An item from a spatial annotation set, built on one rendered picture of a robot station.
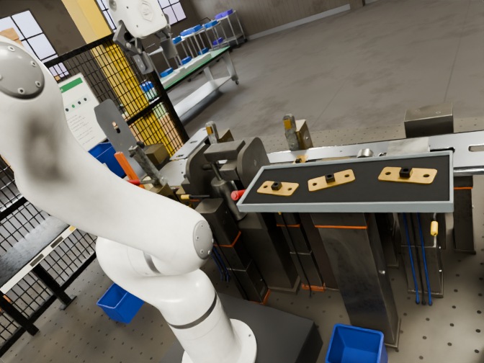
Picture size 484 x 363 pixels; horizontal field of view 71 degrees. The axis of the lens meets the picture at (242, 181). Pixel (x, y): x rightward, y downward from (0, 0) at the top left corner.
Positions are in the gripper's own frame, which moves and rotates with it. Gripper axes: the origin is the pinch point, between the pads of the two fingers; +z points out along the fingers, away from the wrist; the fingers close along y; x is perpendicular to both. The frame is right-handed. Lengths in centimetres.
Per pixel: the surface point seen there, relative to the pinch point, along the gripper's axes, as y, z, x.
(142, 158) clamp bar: 8.3, 27.5, 33.9
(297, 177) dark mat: -6.1, 28.8, -25.6
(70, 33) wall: 504, -55, 679
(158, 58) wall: 712, 83, 660
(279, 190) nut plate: -10.6, 28.5, -23.4
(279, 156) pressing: 30, 45, -2
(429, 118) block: 38, 42, -46
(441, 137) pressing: 31, 45, -49
